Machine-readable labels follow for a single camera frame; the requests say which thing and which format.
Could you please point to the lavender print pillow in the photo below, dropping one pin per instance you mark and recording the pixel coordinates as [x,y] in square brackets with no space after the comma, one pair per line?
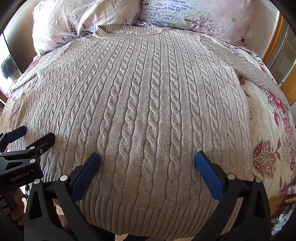
[229,21]

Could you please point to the person's left hand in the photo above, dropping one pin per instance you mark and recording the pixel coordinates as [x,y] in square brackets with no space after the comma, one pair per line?
[14,199]

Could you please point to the pink floral pillow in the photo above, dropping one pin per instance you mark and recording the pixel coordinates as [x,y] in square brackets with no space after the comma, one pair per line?
[56,23]

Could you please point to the floral bed quilt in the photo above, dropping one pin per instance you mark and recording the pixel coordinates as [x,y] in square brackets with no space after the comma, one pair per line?
[268,129]

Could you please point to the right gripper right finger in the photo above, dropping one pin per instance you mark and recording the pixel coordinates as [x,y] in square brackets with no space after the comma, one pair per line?
[253,221]

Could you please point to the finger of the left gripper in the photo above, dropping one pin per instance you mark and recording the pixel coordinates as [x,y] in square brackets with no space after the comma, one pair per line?
[11,136]
[39,147]

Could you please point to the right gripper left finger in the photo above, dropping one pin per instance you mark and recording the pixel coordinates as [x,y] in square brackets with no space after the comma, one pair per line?
[42,221]

